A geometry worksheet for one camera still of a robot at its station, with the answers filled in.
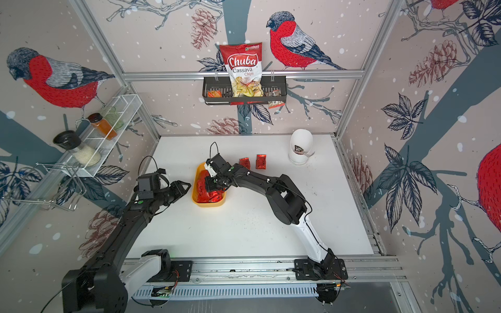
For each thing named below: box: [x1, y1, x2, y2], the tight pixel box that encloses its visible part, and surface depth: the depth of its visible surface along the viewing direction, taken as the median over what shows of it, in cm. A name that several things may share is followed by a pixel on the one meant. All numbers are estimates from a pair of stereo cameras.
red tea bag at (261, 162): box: [255, 154, 267, 170], surface depth 109 cm
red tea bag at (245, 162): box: [238, 157, 251, 171], surface depth 109 cm
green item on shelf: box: [103, 106, 124, 130], surface depth 79 cm
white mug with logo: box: [288, 128, 316, 165], surface depth 103 cm
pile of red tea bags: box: [196, 169, 226, 203], surface depth 92 cm
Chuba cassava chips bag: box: [219, 41, 264, 98], surface depth 85 cm
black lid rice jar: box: [52, 130, 102, 167], surface depth 64 cm
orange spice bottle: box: [87, 112, 118, 141], surface depth 75 cm
